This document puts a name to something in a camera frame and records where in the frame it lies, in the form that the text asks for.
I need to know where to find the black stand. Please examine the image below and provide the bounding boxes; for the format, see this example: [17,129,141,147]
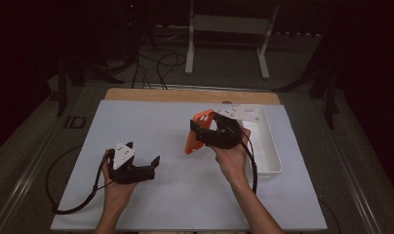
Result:
[56,38,138,118]
[272,28,342,131]

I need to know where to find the white metal stand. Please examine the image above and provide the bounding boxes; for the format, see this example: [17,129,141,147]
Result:
[184,0,281,81]

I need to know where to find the black floor cables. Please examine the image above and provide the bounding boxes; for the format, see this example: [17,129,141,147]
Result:
[131,51,188,91]

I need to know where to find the thin black cable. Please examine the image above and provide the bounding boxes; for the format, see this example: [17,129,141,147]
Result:
[316,194,343,234]
[44,144,83,209]

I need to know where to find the person's left hand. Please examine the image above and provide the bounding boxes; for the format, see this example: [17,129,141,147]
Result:
[101,148,139,210]

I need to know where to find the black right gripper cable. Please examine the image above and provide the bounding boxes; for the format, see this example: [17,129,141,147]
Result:
[238,131,258,196]

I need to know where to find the person's right hand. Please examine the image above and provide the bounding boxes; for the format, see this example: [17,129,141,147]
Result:
[210,126,253,185]

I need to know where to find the white table mat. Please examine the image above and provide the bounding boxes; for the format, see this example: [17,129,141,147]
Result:
[50,99,329,233]

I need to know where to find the white plastic bin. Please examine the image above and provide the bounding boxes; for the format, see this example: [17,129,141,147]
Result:
[237,103,284,179]

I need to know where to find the orange phone case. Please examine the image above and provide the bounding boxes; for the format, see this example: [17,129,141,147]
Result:
[184,108,217,156]

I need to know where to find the metal floor rail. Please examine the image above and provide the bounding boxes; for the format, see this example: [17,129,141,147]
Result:
[0,87,88,234]
[310,94,384,234]

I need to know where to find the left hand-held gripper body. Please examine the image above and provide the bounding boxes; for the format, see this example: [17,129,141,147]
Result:
[107,140,157,185]

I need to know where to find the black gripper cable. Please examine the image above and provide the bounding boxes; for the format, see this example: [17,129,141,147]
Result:
[238,131,258,196]
[51,148,116,215]

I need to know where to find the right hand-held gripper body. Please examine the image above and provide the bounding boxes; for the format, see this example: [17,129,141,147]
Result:
[199,106,261,150]

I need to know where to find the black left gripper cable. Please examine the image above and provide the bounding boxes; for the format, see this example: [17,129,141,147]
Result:
[51,148,116,215]

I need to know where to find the black rectangular frame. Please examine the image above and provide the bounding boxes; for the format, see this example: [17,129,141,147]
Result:
[63,115,88,130]

